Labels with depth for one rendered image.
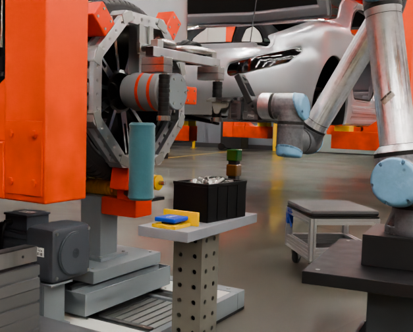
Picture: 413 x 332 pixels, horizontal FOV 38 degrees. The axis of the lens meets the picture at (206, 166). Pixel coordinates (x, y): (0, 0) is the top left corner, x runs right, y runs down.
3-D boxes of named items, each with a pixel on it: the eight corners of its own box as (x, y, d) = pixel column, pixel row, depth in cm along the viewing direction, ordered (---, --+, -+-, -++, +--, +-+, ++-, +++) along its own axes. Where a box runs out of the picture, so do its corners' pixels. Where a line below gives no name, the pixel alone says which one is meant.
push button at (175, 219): (168, 221, 177) (168, 213, 177) (188, 223, 173) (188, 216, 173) (153, 224, 171) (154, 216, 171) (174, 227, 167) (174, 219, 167)
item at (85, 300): (101, 272, 261) (101, 250, 261) (170, 286, 243) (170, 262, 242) (9, 300, 219) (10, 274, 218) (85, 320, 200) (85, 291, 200)
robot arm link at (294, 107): (301, 121, 200) (302, 91, 199) (266, 120, 206) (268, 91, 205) (311, 122, 208) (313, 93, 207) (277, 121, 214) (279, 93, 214)
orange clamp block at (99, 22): (97, 24, 205) (85, 2, 199) (116, 23, 201) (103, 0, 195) (87, 37, 201) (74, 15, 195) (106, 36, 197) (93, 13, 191)
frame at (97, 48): (170, 162, 245) (173, 26, 241) (184, 163, 242) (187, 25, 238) (77, 170, 199) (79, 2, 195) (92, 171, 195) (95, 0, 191)
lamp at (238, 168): (231, 174, 205) (231, 163, 205) (242, 176, 203) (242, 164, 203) (225, 176, 202) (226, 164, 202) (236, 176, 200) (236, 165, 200)
